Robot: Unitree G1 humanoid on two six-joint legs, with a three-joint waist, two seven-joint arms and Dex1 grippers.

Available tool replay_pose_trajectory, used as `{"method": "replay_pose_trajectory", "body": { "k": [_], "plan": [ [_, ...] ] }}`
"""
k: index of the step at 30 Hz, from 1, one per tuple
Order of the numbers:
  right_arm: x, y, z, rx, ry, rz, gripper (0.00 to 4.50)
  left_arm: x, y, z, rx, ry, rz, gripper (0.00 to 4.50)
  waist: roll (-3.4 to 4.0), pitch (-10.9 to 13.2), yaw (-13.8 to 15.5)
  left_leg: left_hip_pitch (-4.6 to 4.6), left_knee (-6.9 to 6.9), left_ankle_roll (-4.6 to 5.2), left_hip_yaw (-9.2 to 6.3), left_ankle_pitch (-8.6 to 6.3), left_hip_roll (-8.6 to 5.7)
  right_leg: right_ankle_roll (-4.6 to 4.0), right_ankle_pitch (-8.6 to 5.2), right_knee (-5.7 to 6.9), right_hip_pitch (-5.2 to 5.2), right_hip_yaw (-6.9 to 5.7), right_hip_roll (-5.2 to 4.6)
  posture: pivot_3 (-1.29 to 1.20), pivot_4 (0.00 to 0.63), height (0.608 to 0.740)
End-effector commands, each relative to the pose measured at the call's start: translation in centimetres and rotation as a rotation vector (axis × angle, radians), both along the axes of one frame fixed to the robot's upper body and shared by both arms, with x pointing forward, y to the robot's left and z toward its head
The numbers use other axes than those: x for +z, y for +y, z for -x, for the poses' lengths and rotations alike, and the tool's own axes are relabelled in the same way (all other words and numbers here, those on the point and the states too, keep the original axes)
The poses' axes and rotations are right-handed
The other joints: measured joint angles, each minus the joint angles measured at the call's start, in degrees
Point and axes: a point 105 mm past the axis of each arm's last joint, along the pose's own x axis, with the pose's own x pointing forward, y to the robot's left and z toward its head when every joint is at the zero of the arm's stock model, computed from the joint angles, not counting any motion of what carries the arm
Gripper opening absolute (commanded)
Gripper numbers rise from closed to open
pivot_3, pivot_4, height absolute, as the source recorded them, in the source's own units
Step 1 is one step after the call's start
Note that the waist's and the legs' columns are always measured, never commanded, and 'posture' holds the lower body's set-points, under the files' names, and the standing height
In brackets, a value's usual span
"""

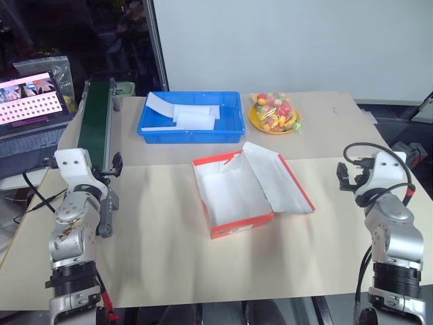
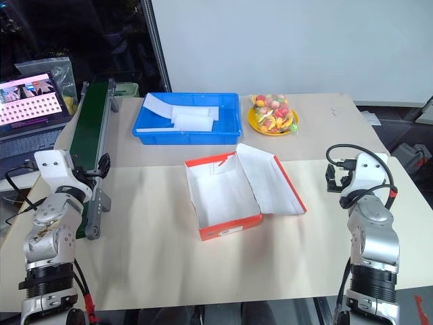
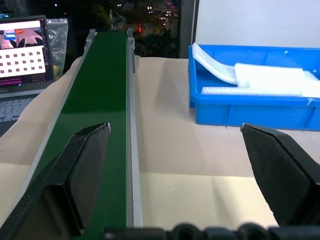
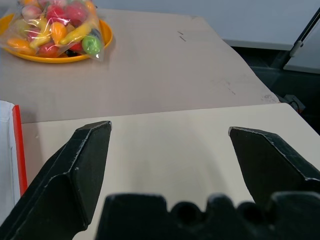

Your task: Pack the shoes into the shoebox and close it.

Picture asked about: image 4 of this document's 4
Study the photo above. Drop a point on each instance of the clear bag of toy fruit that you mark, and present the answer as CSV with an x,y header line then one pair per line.
x,y
55,27

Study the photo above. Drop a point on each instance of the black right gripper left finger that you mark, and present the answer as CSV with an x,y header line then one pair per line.
x,y
67,180

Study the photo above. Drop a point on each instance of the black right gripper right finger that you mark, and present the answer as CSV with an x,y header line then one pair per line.
x,y
272,165

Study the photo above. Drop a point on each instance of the white red-edged box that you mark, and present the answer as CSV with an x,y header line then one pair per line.
x,y
12,155

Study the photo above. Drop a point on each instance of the orange round plate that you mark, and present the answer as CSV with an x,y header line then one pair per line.
x,y
75,56

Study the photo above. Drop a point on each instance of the black slanted pole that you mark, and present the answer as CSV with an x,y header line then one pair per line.
x,y
303,32

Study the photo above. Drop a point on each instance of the brown cardboard sheet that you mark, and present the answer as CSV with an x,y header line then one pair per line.
x,y
140,67

